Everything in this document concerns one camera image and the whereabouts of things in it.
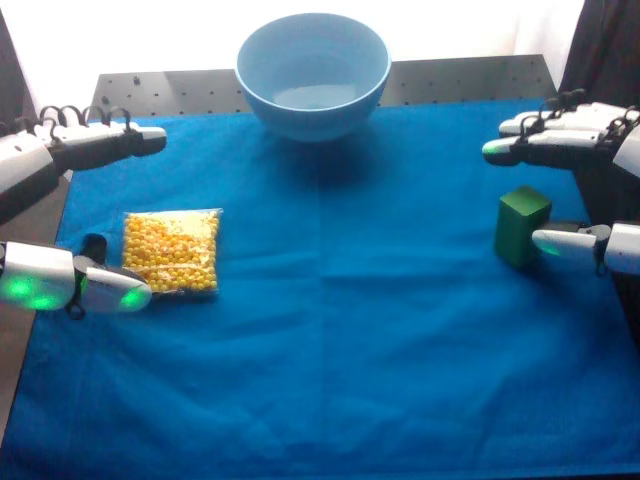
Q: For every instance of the light blue bowl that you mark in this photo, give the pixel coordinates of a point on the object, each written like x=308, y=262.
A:
x=312, y=80

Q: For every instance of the bag of yellow beads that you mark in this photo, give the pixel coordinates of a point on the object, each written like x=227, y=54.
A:
x=170, y=250

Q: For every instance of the blue table cloth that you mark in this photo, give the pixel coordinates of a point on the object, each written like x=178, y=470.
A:
x=320, y=325

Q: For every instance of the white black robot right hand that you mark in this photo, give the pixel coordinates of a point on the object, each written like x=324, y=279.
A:
x=560, y=150

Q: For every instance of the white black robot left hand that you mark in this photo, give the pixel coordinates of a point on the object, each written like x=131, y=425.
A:
x=30, y=155

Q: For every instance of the green rectangular block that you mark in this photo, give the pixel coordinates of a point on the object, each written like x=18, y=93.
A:
x=520, y=225

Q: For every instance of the dark curtain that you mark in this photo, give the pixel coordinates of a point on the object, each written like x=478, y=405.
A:
x=605, y=45

